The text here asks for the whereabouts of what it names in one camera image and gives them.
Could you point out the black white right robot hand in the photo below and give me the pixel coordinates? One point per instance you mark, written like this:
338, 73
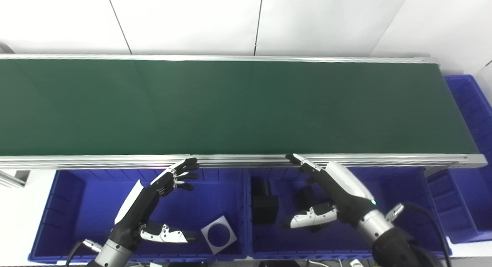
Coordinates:
342, 190

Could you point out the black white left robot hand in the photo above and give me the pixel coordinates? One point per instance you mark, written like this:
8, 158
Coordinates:
134, 213

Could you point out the black cylinder-on-block part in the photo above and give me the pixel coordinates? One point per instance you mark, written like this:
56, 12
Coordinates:
307, 197
265, 209

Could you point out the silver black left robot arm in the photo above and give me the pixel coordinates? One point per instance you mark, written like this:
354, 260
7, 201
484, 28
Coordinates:
111, 255

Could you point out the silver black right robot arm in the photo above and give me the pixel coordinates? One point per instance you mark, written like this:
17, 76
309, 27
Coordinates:
392, 247

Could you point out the blue plastic bin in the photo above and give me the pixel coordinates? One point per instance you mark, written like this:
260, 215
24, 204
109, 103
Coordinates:
77, 221
399, 190
472, 174

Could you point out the green conveyor belt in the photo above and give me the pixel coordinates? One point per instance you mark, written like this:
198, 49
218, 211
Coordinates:
230, 105
96, 161

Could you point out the aluminium conveyor leg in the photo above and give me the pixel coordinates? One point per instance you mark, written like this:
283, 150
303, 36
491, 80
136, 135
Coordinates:
11, 178

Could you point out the white square plate with hole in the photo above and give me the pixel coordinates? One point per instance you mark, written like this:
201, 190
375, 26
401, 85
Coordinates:
224, 221

